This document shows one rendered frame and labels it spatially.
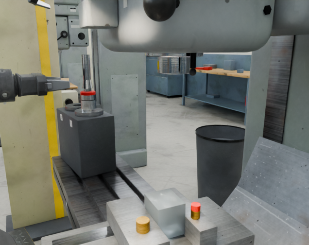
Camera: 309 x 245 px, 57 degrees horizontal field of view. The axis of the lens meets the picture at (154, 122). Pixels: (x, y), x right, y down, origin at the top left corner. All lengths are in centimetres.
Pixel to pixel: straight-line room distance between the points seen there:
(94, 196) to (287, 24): 62
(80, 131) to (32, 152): 136
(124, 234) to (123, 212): 6
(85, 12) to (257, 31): 21
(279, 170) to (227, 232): 26
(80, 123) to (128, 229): 45
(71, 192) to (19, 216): 157
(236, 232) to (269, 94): 37
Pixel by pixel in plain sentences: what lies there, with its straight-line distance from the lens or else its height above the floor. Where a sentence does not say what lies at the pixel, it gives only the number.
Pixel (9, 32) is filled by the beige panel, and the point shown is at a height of 142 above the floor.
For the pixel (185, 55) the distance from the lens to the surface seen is 39.
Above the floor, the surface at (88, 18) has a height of 135.
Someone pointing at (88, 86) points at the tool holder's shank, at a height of 120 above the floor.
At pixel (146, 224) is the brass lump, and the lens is 46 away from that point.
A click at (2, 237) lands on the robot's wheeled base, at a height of 57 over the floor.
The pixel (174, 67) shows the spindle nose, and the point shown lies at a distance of 40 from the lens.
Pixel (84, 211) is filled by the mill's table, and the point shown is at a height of 93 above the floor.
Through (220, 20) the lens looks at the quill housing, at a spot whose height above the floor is 135.
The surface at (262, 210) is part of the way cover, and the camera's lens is 75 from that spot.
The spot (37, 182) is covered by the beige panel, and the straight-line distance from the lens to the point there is 229.
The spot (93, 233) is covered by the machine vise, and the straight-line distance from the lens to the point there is 55.
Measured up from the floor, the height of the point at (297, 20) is 135.
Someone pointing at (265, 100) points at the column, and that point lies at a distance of 79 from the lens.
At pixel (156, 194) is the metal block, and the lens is 52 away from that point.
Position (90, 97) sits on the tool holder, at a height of 117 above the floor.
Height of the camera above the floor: 131
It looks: 15 degrees down
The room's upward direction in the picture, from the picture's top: straight up
